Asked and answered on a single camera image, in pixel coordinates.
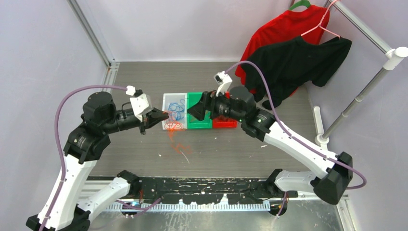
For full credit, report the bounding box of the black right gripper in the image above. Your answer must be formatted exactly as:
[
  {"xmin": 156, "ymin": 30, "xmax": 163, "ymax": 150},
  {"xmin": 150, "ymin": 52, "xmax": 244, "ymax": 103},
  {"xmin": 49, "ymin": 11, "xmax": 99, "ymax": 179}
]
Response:
[{"xmin": 187, "ymin": 87, "xmax": 244, "ymax": 123}]

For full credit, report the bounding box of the blue cable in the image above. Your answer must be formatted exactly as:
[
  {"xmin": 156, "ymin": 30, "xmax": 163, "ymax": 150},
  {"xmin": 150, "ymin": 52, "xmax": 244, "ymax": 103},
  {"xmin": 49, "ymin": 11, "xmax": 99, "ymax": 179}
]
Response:
[{"xmin": 166, "ymin": 99, "xmax": 186, "ymax": 123}]

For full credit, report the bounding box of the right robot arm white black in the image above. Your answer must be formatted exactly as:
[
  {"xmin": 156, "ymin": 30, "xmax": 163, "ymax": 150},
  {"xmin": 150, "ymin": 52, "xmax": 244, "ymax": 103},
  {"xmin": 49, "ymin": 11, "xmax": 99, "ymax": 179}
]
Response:
[{"xmin": 187, "ymin": 87, "xmax": 353, "ymax": 205}]

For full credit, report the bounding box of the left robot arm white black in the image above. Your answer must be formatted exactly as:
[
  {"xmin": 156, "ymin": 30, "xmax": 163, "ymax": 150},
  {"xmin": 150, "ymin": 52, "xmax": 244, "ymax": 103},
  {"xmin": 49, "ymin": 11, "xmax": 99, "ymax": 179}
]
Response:
[{"xmin": 26, "ymin": 90, "xmax": 169, "ymax": 231}]

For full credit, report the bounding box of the red plastic bin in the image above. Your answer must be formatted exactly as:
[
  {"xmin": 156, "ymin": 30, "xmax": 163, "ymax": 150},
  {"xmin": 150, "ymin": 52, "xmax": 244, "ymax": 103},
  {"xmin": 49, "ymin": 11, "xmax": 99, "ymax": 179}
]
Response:
[{"xmin": 210, "ymin": 91, "xmax": 237, "ymax": 128}]

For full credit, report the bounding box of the green plastic bin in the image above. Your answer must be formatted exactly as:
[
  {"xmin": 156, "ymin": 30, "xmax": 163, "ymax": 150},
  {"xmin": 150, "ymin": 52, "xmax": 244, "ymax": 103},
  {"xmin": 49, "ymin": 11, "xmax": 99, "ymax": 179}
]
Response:
[{"xmin": 186, "ymin": 92, "xmax": 212, "ymax": 129}]

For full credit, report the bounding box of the white plastic bin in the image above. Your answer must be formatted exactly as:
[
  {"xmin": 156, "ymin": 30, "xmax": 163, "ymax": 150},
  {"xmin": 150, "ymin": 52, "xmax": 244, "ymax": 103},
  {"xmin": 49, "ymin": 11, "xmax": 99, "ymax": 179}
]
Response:
[{"xmin": 162, "ymin": 93, "xmax": 187, "ymax": 130}]

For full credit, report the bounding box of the black t-shirt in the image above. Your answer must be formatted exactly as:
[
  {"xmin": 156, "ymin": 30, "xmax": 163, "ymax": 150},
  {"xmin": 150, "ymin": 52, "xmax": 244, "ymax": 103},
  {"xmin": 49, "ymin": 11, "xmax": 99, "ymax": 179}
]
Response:
[{"xmin": 240, "ymin": 36, "xmax": 352, "ymax": 110}]

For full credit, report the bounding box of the red t-shirt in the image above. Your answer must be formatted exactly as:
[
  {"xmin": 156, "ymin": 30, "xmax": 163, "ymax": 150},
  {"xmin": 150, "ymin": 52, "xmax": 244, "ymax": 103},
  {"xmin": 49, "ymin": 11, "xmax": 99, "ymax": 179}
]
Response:
[{"xmin": 234, "ymin": 4, "xmax": 331, "ymax": 96}]

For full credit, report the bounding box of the pink hanger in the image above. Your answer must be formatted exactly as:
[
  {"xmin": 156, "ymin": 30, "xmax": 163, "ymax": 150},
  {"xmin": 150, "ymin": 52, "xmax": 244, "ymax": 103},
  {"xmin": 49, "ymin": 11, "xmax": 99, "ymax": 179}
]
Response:
[{"xmin": 300, "ymin": 0, "xmax": 341, "ymax": 38}]

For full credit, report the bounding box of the green hanger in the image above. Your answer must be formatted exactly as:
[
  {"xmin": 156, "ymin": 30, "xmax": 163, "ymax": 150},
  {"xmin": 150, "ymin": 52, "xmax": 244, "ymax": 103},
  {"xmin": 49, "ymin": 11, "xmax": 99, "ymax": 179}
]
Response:
[{"xmin": 288, "ymin": 0, "xmax": 311, "ymax": 11}]

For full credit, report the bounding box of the metal clothes rack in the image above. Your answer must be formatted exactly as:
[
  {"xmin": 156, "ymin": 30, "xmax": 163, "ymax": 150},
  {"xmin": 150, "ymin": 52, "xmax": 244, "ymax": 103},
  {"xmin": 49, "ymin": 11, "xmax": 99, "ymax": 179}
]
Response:
[{"xmin": 313, "ymin": 0, "xmax": 408, "ymax": 179}]

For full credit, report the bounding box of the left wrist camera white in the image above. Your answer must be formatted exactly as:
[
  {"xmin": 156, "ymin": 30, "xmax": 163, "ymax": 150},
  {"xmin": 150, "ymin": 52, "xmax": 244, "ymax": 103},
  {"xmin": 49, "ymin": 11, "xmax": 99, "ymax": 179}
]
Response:
[{"xmin": 126, "ymin": 85, "xmax": 153, "ymax": 122}]

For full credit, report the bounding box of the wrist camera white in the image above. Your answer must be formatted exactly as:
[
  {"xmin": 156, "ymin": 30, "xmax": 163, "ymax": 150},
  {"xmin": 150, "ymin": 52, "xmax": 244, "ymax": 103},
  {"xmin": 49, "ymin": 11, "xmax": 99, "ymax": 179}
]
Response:
[
  {"xmin": 214, "ymin": 71, "xmax": 232, "ymax": 97},
  {"xmin": 126, "ymin": 85, "xmax": 153, "ymax": 122}
]

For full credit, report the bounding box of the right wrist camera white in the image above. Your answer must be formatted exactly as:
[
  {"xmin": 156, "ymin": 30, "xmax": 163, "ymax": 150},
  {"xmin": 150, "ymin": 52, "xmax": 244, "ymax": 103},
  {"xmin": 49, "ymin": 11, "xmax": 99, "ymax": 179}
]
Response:
[{"xmin": 214, "ymin": 71, "xmax": 232, "ymax": 97}]

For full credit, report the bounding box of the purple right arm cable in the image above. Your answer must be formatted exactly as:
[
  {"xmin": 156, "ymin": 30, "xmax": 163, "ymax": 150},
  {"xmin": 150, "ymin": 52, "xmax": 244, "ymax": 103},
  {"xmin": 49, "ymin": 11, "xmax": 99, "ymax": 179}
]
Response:
[{"xmin": 224, "ymin": 60, "xmax": 367, "ymax": 190}]

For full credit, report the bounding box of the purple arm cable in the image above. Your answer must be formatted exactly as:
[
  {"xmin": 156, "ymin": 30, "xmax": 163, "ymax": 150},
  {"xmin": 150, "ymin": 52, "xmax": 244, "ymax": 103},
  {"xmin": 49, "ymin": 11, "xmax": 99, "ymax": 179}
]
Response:
[
  {"xmin": 38, "ymin": 85, "xmax": 128, "ymax": 231},
  {"xmin": 224, "ymin": 60, "xmax": 367, "ymax": 190}
]

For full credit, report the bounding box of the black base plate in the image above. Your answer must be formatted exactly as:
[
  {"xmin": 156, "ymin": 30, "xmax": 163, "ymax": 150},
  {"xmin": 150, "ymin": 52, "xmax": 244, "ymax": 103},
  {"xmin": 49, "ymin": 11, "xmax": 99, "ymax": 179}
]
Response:
[{"xmin": 123, "ymin": 177, "xmax": 284, "ymax": 205}]

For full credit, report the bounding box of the white perforated cable duct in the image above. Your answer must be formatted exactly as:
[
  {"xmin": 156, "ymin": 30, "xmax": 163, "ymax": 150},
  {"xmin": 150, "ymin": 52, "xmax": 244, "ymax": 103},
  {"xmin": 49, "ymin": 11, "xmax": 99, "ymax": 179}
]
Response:
[{"xmin": 105, "ymin": 203, "xmax": 271, "ymax": 212}]

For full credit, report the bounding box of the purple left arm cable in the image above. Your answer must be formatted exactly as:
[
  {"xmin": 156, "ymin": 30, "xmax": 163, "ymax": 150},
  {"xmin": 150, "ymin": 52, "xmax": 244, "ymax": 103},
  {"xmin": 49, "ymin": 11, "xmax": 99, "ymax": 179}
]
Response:
[{"xmin": 38, "ymin": 85, "xmax": 128, "ymax": 231}]

